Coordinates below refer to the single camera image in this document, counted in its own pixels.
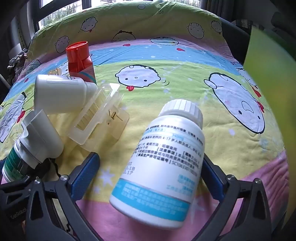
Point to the dark grey sofa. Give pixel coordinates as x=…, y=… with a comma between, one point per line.
x=235, y=32

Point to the small white bottle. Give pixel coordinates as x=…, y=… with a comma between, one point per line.
x=62, y=92

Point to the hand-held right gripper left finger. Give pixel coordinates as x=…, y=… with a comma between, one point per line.
x=84, y=173

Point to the dark crumpled clothes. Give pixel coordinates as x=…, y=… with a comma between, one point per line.
x=18, y=60

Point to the white bottle with green label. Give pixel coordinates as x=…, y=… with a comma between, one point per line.
x=39, y=139

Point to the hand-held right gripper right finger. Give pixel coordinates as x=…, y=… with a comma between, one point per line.
x=212, y=177

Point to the cartoon printed blanket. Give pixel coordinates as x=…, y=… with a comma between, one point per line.
x=185, y=76

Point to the small orange hair clip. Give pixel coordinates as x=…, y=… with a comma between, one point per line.
x=55, y=72

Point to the large white blue-label bottle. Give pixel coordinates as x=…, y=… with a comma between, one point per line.
x=161, y=162

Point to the green cardboard box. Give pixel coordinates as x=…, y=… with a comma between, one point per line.
x=272, y=92

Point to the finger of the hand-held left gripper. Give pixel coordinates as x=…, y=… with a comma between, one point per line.
x=49, y=168

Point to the red cap bottle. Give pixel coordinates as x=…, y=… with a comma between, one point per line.
x=79, y=62

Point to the black frame window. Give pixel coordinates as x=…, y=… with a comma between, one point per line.
x=64, y=11

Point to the large clear hair clip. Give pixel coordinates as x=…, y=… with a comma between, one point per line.
x=101, y=120

